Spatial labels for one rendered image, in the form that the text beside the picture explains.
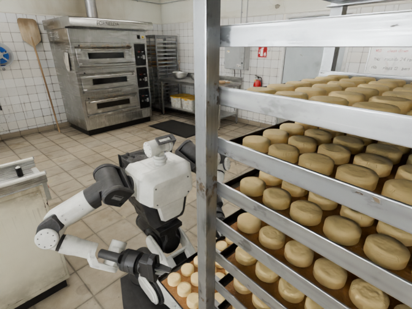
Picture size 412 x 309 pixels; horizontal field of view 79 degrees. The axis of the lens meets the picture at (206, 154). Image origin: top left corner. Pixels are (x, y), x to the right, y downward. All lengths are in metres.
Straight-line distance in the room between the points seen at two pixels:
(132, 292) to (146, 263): 0.78
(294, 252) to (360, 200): 0.19
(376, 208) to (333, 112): 0.12
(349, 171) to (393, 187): 0.05
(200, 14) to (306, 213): 0.34
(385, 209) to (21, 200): 1.68
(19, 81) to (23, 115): 0.63
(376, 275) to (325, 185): 0.12
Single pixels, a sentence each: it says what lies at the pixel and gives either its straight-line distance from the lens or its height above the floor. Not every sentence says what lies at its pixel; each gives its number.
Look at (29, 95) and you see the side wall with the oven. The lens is 5.87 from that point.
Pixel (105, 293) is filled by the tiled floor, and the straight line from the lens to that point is 2.10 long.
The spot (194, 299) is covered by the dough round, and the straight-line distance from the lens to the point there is 0.97.
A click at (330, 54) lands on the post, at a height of 1.56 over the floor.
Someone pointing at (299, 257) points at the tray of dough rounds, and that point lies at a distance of 0.49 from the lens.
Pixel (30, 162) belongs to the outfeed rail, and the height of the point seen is 0.88.
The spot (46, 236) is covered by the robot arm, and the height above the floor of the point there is 0.95.
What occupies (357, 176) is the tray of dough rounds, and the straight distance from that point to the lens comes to 0.38.
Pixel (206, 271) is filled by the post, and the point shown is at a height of 1.11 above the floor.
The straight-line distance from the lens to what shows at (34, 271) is 2.03.
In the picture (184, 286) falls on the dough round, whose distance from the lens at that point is 1.01.
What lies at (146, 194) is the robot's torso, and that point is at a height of 1.03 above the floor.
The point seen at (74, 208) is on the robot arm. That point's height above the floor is 1.02.
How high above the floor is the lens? 1.58
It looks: 24 degrees down
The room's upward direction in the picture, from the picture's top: straight up
